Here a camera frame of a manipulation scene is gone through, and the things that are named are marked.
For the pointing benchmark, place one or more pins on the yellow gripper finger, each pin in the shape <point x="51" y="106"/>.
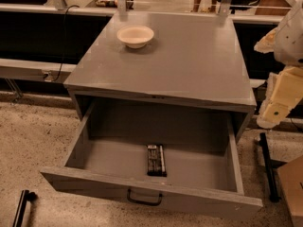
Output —
<point x="266" y="43"/>
<point x="271" y="114"/>

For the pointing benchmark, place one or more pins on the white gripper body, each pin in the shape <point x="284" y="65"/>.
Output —
<point x="290" y="42"/>

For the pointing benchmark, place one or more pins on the black rxbar chocolate bar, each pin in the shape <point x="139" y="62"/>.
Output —
<point x="156" y="161"/>

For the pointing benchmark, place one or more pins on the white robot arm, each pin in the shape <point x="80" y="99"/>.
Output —
<point x="288" y="48"/>

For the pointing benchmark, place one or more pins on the grey cabinet counter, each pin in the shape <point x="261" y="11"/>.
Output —
<point x="194" y="59"/>

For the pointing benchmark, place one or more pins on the grey open top drawer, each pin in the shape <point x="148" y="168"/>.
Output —
<point x="168" y="157"/>

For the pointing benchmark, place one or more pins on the brown cardboard box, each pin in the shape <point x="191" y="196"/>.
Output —
<point x="291" y="179"/>

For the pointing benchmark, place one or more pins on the black floor leg right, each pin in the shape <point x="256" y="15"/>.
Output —
<point x="274" y="197"/>

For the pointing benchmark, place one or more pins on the black floor leg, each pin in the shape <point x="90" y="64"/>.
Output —
<point x="25" y="197"/>
<point x="274" y="197"/>

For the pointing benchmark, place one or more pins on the white ceramic bowl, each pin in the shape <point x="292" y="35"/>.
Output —
<point x="135" y="36"/>

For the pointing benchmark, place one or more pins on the black floor leg left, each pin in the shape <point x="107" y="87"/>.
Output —
<point x="25" y="197"/>

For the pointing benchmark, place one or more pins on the black drawer handle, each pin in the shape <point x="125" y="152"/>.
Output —
<point x="144" y="199"/>

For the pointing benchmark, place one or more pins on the grey metal rail bench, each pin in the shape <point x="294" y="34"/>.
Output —
<point x="35" y="70"/>

